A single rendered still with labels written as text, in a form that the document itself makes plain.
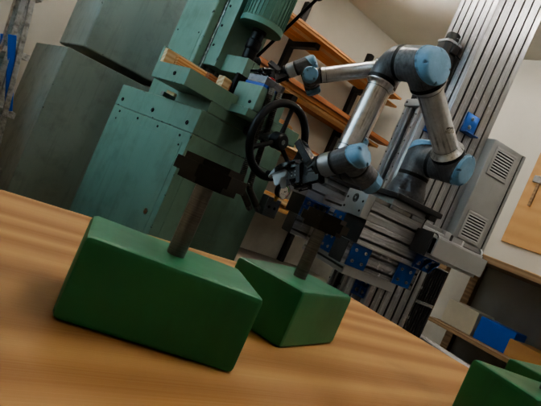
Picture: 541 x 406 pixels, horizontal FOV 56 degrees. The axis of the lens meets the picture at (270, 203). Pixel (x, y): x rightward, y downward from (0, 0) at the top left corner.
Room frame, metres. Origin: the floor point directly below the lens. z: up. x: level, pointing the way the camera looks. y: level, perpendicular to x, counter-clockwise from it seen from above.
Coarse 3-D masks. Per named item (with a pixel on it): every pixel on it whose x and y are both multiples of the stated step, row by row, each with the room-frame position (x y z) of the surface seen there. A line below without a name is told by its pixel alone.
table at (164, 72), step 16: (160, 64) 1.78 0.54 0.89; (160, 80) 1.80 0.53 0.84; (176, 80) 1.69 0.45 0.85; (192, 80) 1.68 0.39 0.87; (208, 80) 1.72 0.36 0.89; (208, 96) 1.74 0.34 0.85; (224, 96) 1.78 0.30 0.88; (240, 112) 1.77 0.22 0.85; (272, 128) 1.85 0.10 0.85; (288, 128) 2.04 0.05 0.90; (288, 144) 2.07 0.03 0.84
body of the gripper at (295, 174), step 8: (296, 160) 1.62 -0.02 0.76; (312, 160) 1.58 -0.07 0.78; (296, 168) 1.61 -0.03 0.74; (304, 168) 1.62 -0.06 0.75; (312, 168) 1.60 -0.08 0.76; (288, 176) 1.64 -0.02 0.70; (296, 176) 1.60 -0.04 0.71; (304, 176) 1.60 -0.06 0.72; (312, 176) 1.58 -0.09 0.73; (320, 176) 1.60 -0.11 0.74; (288, 184) 1.61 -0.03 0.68; (296, 184) 1.65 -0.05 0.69; (304, 184) 1.61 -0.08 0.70
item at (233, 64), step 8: (232, 56) 2.02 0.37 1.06; (240, 56) 1.99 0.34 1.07; (224, 64) 2.04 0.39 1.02; (232, 64) 2.00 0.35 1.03; (240, 64) 1.97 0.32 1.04; (248, 64) 1.96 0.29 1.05; (256, 64) 1.98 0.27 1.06; (232, 72) 2.00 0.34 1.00; (240, 72) 1.96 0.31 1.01; (248, 72) 1.97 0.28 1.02
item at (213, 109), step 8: (176, 96) 1.89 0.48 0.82; (184, 96) 1.86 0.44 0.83; (192, 96) 1.83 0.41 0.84; (192, 104) 1.81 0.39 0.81; (200, 104) 1.78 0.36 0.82; (208, 104) 1.76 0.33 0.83; (216, 104) 1.77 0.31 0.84; (208, 112) 1.76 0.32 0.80; (216, 112) 1.78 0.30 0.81; (224, 112) 1.80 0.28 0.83; (224, 120) 1.81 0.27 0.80; (232, 120) 1.84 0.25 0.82; (240, 120) 1.86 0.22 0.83; (240, 128) 1.87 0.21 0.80
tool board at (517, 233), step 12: (540, 156) 4.35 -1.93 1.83; (540, 168) 4.32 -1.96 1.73; (528, 180) 4.35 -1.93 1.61; (540, 180) 4.26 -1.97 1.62; (528, 192) 4.32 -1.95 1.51; (540, 192) 4.25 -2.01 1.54; (528, 204) 4.27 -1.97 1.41; (540, 204) 4.22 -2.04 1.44; (516, 216) 4.33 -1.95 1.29; (528, 216) 4.26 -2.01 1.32; (540, 216) 4.19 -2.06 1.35; (516, 228) 4.30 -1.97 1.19; (528, 228) 4.23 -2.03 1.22; (540, 228) 4.16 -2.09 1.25; (504, 240) 4.34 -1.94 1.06; (516, 240) 4.27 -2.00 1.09; (528, 240) 4.20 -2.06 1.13; (540, 240) 4.13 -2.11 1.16; (540, 252) 4.10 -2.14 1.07
